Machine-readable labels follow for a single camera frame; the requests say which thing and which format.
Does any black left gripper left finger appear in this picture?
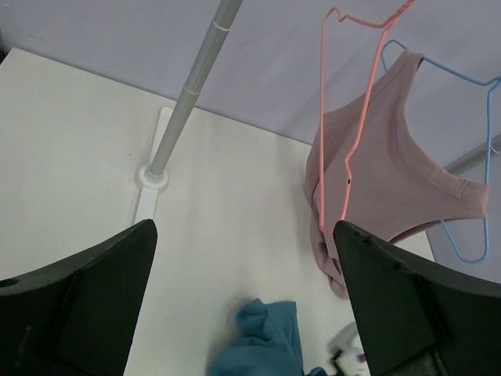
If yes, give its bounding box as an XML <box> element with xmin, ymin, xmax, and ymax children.
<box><xmin>1</xmin><ymin>219</ymin><xmax>157</xmax><ymax>375</ymax></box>

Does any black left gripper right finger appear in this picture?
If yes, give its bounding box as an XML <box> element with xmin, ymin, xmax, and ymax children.
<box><xmin>333</xmin><ymin>221</ymin><xmax>500</xmax><ymax>375</ymax></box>

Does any teal tank top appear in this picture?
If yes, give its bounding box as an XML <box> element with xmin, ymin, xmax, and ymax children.
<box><xmin>207</xmin><ymin>298</ymin><xmax>327</xmax><ymax>376</ymax></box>

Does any pink wire hanger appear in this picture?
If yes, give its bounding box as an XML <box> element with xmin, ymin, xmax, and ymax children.
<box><xmin>317</xmin><ymin>0</ymin><xmax>416</xmax><ymax>236</ymax></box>

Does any pink tank top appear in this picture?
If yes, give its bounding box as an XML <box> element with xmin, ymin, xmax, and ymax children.
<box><xmin>305</xmin><ymin>49</ymin><xmax>489</xmax><ymax>298</ymax></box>

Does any white clothes rack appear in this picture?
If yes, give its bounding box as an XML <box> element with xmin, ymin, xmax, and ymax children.
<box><xmin>132</xmin><ymin>1</ymin><xmax>242</xmax><ymax>224</ymax></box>

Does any aluminium frame post right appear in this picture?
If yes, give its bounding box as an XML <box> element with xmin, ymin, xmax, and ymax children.
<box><xmin>445</xmin><ymin>134</ymin><xmax>501</xmax><ymax>175</ymax></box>

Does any blue wire hanger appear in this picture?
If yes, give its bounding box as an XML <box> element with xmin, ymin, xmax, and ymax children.
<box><xmin>380</xmin><ymin>38</ymin><xmax>501</xmax><ymax>263</ymax></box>

